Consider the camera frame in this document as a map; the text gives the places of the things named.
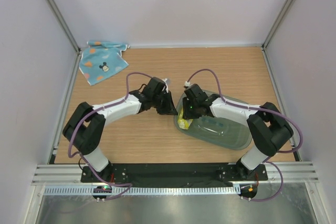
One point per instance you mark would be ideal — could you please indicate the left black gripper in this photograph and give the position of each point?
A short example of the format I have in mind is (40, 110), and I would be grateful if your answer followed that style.
(170, 108)

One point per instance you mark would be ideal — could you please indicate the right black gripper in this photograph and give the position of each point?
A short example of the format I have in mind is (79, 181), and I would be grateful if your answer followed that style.
(186, 115)

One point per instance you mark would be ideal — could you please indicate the yellow green crocodile towel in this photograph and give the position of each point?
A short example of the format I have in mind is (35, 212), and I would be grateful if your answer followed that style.
(184, 123)

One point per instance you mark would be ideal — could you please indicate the teal transparent plastic tub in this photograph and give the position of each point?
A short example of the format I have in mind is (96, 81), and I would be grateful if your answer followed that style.
(218, 131)

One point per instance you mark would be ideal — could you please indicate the blue cartoon mouse towel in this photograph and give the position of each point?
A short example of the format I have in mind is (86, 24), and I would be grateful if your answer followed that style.
(102, 60)

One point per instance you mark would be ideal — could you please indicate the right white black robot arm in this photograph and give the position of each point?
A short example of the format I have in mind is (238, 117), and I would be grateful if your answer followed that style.
(269, 130)

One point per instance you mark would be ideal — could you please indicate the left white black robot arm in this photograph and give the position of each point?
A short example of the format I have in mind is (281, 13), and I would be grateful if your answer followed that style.
(85, 126)

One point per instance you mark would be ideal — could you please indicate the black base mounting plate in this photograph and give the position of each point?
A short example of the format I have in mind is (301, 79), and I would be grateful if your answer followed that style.
(174, 174)

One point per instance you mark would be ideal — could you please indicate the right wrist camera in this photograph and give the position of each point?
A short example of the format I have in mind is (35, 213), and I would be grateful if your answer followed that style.
(195, 94)

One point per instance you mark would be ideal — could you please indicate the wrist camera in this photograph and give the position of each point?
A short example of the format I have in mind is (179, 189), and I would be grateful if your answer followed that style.
(155, 87)
(195, 94)

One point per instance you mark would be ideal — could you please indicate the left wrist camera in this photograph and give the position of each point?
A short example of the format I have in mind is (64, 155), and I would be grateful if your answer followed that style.
(155, 87)

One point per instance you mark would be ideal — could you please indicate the white slotted cable duct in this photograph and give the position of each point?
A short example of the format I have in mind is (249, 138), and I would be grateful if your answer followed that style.
(102, 190)

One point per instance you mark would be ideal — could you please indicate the aluminium frame rail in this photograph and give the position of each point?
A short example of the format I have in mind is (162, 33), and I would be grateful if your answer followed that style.
(288, 172)

